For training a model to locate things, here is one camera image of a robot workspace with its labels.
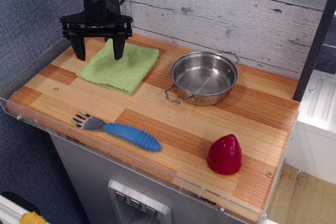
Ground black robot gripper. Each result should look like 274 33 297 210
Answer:
59 0 133 61

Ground blue handled metal fork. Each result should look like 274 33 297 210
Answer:
71 111 161 152

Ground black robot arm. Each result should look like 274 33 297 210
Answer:
59 0 133 61

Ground stainless steel pot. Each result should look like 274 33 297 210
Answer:
165 51 239 106

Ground green folded cloth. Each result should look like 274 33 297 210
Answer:
76 39 159 95

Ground clear acrylic table guard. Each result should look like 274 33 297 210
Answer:
3 35 299 223

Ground grey toy fridge cabinet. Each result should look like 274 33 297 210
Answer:
51 135 239 223

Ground silver dispenser button panel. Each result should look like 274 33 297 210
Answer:
108 179 173 223

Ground red plastic strawberry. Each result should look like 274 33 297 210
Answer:
207 134 242 175

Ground white toy sink counter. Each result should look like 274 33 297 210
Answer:
285 70 335 184

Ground black vertical post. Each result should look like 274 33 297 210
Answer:
292 0 335 102

